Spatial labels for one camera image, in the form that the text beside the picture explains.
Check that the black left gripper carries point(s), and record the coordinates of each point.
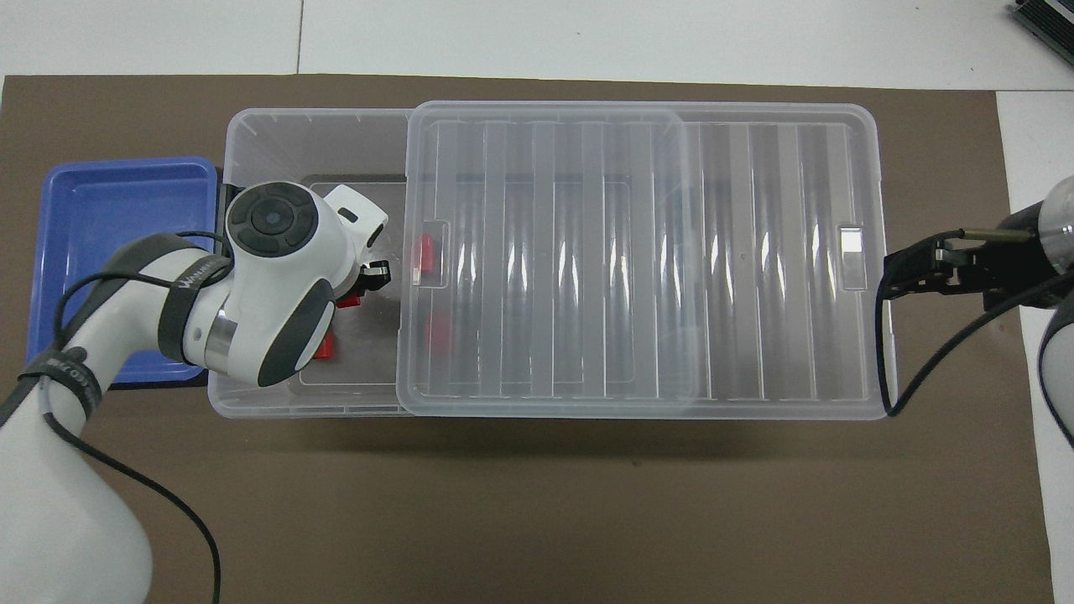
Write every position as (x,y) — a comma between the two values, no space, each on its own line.
(375,275)

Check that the black ribbed device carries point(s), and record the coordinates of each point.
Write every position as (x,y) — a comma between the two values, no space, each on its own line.
(1049,18)

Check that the clear plastic storage box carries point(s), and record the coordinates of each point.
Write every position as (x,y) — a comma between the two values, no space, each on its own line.
(277,138)

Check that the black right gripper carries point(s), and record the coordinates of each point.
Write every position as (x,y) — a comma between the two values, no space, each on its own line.
(1003,273)

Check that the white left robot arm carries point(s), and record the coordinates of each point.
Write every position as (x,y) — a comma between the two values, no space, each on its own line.
(277,252)

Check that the red block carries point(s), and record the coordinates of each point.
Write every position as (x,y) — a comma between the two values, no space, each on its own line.
(350,302)
(437,332)
(327,347)
(426,253)

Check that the blue plastic tray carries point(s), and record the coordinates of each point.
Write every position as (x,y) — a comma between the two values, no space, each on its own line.
(109,210)

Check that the clear ribbed plastic lid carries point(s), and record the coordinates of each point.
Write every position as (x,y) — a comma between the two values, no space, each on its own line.
(638,252)

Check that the brown table mat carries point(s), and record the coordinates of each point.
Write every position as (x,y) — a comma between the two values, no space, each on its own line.
(503,503)

